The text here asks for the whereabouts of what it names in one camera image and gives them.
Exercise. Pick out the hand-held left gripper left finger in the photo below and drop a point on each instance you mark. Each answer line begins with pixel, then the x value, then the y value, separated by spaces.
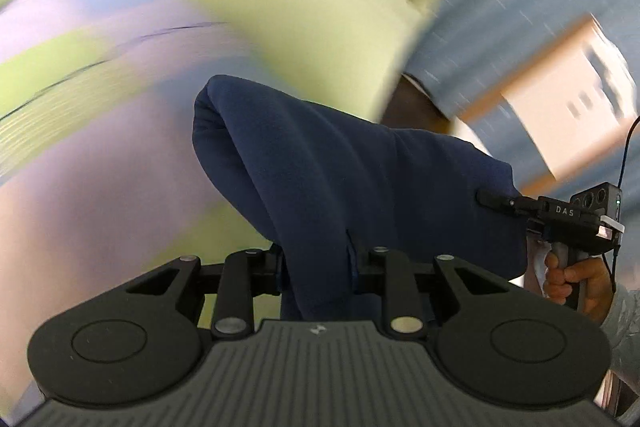
pixel 267 277

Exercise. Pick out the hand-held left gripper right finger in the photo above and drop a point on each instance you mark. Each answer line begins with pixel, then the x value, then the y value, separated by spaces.
pixel 372 272

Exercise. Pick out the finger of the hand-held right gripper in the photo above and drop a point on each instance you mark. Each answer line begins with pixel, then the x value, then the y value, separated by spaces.
pixel 507 203

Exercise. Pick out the navy blue fleece garment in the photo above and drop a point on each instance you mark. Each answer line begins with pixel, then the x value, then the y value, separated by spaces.
pixel 325 182

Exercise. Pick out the person's right forearm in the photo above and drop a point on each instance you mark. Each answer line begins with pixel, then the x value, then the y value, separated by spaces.
pixel 625 327

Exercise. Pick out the person's right hand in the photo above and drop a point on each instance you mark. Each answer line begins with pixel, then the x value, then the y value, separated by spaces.
pixel 597 287

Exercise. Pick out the cardboard box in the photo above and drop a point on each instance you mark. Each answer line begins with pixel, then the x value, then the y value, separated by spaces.
pixel 565 97

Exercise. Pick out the plaid blue green bedsheet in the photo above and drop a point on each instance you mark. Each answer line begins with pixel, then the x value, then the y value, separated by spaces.
pixel 75 157

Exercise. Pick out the sofa with green cover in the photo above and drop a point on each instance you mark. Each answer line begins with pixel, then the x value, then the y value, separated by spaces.
pixel 300 7

